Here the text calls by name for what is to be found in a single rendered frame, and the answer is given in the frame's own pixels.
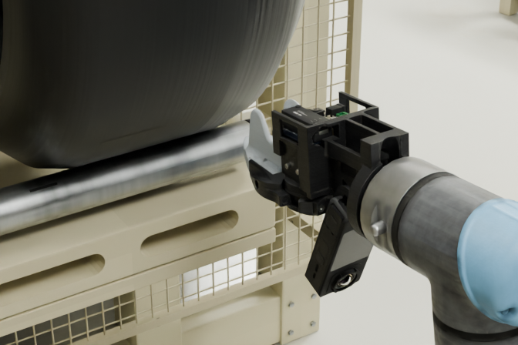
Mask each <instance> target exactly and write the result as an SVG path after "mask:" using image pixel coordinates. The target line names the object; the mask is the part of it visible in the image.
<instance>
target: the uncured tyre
mask: <svg viewBox="0 0 518 345"><path fill-rule="evenodd" d="M304 2H305V0H0V151H1V152H3V153H4V154H6V155H8V156H11V157H12V158H13V159H16V160H18V161H19V162H21V163H23V164H25V165H27V166H30V167H33V168H37V169H72V168H76V167H79V166H84V165H87V164H90V163H93V162H98V161H100V160H104V159H108V158H111V157H114V156H119V155H122V154H125V153H128V152H133V151H136V150H139V149H144V148H147V147H150V146H155V145H158V144H160V143H164V142H169V141H172V140H175V139H179V138H183V137H185V136H190V135H193V134H196V133H199V132H204V131H207V130H210V129H214V127H215V126H218V125H219V124H220V123H222V122H223V121H224V120H225V119H226V118H229V117H231V116H235V115H236V114H238V113H239V112H241V111H242V110H244V109H246V108H247V107H249V106H251V105H252V104H253V103H254V102H255V101H256V100H257V99H258V98H259V97H260V96H261V94H262V93H263V92H264V90H265V89H266V88H267V87H268V85H269V84H270V82H271V80H272V79H273V77H274V75H275V73H276V71H277V70H278V67H279V65H280V63H281V60H282V59H283V57H284V54H285V52H286V50H287V48H288V45H289V43H290V41H291V38H292V36H293V34H294V31H295V29H296V28H297V25H298V22H299V19H300V17H301V13H302V9H303V7H304ZM161 126H166V127H163V128H160V129H155V128H158V127H161ZM150 129H154V130H152V131H149V132H144V133H140V134H138V135H134V136H130V137H126V138H123V139H118V138H121V137H124V136H129V135H132V134H135V133H138V132H143V131H146V130H150ZM113 139H118V140H115V141H112V142H108V143H104V144H103V142H107V141H110V140H113Z"/></svg>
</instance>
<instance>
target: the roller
mask: <svg viewBox="0 0 518 345"><path fill-rule="evenodd" d="M249 131H250V119H245V120H241V121H238V122H233V123H230V124H226V125H224V126H219V127H216V128H214V129H210V130H207V131H204V132H199V133H196V134H193V135H190V136H185V137H183V138H179V139H175V140H172V141H169V142H164V143H160V144H158V145H155V146H150V147H147V148H144V149H139V150H136V151H133V152H128V153H125V154H122V155H119V156H114V157H111V158H108V159H104V160H100V161H98V162H93V163H90V164H87V165H84V166H79V167H76V168H72V169H67V170H63V171H61V172H56V173H53V174H49V175H47V176H42V177H39V178H36V179H31V180H28V181H25V182H22V183H17V184H14V185H11V186H6V187H3V188H1V189H0V236H1V235H5V234H7V233H12V232H15V231H17V230H20V229H24V228H27V227H30V226H34V225H38V224H40V223H44V222H48V221H50V220H53V219H58V218H60V217H64V216H68V215H70V214H73V213H77V212H81V211H83V210H86V209H91V208H93V207H96V206H101V205H103V204H107V203H111V202H113V201H117V200H119V199H124V198H126V197H129V196H134V195H136V194H139V193H144V192H146V191H150V190H152V189H157V188H160V187H162V186H167V185H170V184H172V183H177V182H179V181H182V180H185V179H189V178H193V177H195V176H200V175H203V174H205V173H210V172H213V171H215V170H219V169H223V168H226V167H228V166H232V165H236V164H238V163H241V162H246V161H245V158H244V146H243V144H244V139H245V136H249Z"/></svg>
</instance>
